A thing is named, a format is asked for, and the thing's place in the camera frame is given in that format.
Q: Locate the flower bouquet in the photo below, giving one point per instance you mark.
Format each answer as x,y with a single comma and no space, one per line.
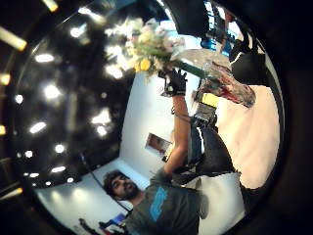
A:
153,49

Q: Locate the blue screen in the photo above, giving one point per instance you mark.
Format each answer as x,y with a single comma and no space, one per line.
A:
118,219

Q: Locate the the person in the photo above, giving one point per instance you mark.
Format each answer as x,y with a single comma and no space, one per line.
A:
163,209

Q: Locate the white marker cube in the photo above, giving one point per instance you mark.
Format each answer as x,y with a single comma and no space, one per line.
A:
168,89

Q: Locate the framed wall picture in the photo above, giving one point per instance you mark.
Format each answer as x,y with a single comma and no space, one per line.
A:
158,145

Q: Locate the group of ceiling spot lamps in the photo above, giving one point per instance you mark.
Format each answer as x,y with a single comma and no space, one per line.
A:
52,92

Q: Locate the yellow grey wrist-mounted device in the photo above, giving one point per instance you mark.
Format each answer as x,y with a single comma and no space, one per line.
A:
207,107

